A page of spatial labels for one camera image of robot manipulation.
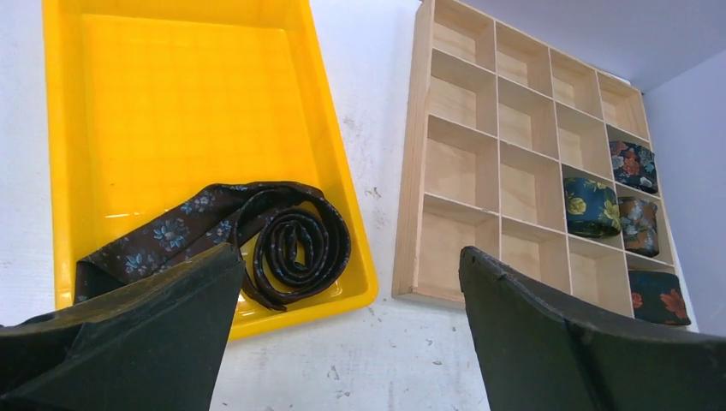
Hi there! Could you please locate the blue yellow floral rolled tie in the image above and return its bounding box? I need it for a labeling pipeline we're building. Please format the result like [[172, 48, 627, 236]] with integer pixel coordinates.
[[562, 177, 622, 239]]

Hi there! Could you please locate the yellow plastic tray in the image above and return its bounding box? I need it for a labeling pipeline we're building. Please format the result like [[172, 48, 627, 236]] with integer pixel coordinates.
[[42, 1, 378, 339]]

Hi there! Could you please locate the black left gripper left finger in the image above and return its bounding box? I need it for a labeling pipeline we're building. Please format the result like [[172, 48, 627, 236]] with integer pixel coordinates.
[[1, 243, 244, 410]]

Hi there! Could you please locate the brown blue floral rolled tie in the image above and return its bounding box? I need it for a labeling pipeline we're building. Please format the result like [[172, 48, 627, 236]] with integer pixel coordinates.
[[618, 196, 660, 258]]

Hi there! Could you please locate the brown blue floral tie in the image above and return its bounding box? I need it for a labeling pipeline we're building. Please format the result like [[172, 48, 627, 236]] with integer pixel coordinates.
[[74, 182, 352, 312], [618, 196, 660, 258]]

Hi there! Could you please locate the wooden compartment organizer box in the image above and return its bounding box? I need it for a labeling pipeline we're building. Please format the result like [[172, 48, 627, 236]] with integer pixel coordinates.
[[392, 1, 697, 331]]

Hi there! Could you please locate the navy red floral rolled tie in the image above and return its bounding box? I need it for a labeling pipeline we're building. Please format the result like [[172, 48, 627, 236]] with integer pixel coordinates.
[[609, 140, 659, 194]]

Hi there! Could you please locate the black orange floral rolled tie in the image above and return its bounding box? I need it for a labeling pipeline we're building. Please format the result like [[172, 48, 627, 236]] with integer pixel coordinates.
[[628, 270, 692, 326]]

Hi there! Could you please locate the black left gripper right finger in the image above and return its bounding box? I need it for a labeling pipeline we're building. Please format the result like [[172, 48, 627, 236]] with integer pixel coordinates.
[[459, 246, 725, 410]]

